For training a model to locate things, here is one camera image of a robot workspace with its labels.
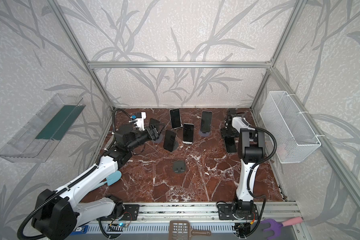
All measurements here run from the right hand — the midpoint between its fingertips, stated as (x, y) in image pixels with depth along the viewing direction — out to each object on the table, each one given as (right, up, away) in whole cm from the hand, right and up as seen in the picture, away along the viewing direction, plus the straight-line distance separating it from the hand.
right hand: (229, 131), depth 104 cm
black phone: (-51, +8, -12) cm, 53 cm away
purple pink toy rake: (+13, -42, -34) cm, 56 cm away
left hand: (-40, +7, -31) cm, 51 cm away
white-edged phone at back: (-38, +7, +9) cm, 40 cm away
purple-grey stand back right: (-17, -2, +1) cm, 17 cm away
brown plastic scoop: (-32, -44, -35) cm, 65 cm away
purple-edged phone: (-15, +10, +12) cm, 22 cm away
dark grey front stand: (-34, -20, -15) cm, 43 cm away
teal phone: (-1, -8, -7) cm, 11 cm away
